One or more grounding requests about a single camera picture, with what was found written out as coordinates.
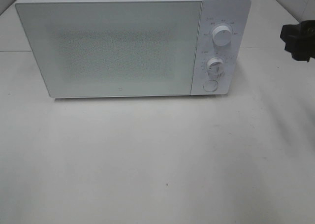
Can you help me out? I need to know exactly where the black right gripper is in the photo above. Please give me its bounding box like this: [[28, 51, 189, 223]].
[[280, 20, 315, 62]]

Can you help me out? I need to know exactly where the white timer knob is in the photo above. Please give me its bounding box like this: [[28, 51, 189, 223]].
[[206, 57, 224, 75]]

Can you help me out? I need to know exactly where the round white door button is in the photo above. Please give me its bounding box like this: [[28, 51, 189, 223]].
[[203, 80, 219, 92]]

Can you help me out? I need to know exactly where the white microwave door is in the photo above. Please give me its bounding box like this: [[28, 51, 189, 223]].
[[16, 1, 201, 98]]

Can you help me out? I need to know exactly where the upper white power knob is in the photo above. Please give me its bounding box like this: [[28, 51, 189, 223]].
[[212, 23, 233, 47]]

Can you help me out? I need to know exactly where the white microwave oven body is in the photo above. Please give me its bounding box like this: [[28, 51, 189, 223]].
[[15, 0, 251, 97]]

